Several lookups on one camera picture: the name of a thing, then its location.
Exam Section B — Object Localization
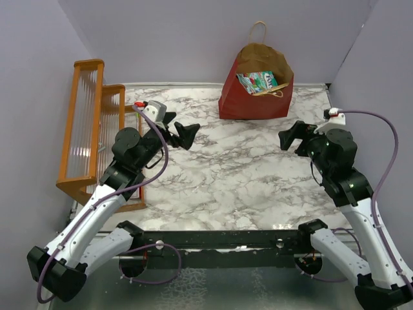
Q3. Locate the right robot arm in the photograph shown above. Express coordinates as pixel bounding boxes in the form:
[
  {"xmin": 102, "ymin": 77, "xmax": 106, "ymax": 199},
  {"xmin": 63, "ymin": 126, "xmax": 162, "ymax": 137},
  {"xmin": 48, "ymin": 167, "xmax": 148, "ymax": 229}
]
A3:
[{"xmin": 278, "ymin": 121, "xmax": 412, "ymax": 309}]

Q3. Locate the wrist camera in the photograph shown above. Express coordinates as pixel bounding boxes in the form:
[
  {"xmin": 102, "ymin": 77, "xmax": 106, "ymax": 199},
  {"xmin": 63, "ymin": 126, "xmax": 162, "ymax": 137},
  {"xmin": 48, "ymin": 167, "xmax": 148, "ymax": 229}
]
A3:
[
  {"xmin": 133, "ymin": 100, "xmax": 166, "ymax": 123},
  {"xmin": 314, "ymin": 108, "xmax": 346, "ymax": 134}
]

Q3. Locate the red paper bag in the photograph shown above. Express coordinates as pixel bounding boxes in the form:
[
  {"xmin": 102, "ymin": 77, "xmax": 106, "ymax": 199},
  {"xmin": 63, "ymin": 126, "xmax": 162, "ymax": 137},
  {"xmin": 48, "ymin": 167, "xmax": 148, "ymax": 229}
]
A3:
[{"xmin": 218, "ymin": 33, "xmax": 294, "ymax": 120}]

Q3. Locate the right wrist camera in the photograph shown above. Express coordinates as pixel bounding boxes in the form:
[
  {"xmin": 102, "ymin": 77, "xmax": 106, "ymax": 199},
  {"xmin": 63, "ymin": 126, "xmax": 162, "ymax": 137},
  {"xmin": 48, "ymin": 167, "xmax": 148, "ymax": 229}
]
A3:
[{"xmin": 314, "ymin": 108, "xmax": 346, "ymax": 134}]

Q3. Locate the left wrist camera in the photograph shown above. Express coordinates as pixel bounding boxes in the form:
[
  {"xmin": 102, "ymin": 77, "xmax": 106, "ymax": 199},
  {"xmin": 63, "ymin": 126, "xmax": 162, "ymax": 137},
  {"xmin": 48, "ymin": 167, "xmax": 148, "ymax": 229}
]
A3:
[{"xmin": 133, "ymin": 100, "xmax": 166, "ymax": 123}]

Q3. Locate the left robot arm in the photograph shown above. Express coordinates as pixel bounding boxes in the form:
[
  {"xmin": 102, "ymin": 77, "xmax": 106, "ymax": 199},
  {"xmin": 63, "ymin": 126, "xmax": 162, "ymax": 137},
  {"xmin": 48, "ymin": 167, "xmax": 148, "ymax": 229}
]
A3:
[{"xmin": 27, "ymin": 112, "xmax": 201, "ymax": 304}]

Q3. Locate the teal Fox's candy bag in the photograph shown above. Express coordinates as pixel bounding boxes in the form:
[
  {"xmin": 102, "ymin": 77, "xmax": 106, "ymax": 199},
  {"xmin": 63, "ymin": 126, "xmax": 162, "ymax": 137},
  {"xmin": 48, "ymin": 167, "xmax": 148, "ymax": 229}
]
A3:
[{"xmin": 236, "ymin": 71, "xmax": 278, "ymax": 95}]

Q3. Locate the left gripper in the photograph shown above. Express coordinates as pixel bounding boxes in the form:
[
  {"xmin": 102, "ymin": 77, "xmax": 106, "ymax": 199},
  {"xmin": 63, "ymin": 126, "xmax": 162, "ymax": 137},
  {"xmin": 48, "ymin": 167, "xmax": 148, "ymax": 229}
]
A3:
[{"xmin": 136, "ymin": 112, "xmax": 200, "ymax": 171}]

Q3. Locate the black mounting rail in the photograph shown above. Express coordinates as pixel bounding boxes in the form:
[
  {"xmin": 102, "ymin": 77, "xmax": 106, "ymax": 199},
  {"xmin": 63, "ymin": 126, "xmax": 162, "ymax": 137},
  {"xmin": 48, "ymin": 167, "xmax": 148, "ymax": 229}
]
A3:
[{"xmin": 106, "ymin": 220, "xmax": 336, "ymax": 269}]

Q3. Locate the orange wooden rack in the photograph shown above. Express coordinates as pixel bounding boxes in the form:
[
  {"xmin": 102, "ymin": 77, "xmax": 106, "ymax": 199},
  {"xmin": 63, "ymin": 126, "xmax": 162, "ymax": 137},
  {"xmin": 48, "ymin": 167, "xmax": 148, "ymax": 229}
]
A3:
[{"xmin": 56, "ymin": 59, "xmax": 135, "ymax": 205}]

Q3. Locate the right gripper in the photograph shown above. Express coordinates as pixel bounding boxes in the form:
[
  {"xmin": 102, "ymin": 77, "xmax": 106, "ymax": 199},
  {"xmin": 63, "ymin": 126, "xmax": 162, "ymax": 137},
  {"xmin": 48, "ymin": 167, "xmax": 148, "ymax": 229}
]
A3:
[{"xmin": 280, "ymin": 119, "xmax": 333, "ymax": 177}]

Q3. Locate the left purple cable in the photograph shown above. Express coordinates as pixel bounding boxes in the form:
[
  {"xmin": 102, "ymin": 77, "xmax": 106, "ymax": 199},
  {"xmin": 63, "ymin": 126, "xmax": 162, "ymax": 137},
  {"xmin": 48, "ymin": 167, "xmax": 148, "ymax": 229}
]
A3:
[{"xmin": 35, "ymin": 105, "xmax": 183, "ymax": 304}]

